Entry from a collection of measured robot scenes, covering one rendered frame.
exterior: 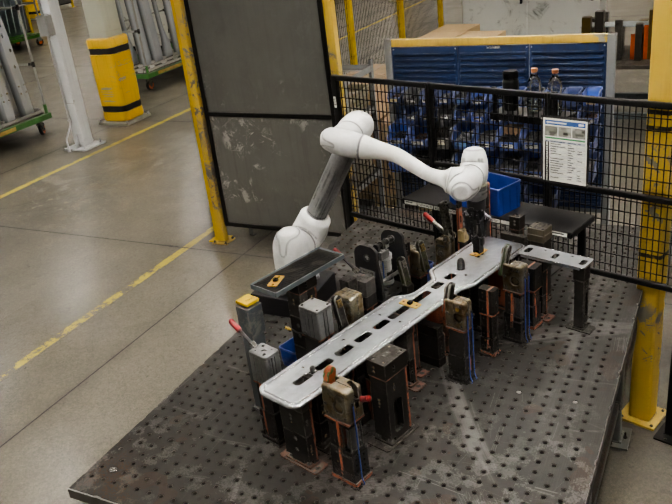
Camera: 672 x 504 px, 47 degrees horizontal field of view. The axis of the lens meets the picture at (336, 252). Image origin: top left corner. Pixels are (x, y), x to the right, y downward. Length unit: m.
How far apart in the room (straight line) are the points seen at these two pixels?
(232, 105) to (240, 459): 3.47
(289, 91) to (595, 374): 3.18
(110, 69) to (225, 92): 4.86
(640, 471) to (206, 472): 1.93
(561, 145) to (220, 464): 1.95
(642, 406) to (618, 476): 0.43
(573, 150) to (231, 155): 3.08
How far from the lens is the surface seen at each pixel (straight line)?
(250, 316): 2.73
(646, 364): 3.83
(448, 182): 2.92
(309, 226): 3.57
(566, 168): 3.54
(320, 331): 2.73
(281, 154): 5.63
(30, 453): 4.37
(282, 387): 2.53
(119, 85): 10.50
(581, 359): 3.13
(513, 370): 3.06
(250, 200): 5.94
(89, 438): 4.32
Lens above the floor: 2.41
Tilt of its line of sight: 25 degrees down
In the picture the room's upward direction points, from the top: 7 degrees counter-clockwise
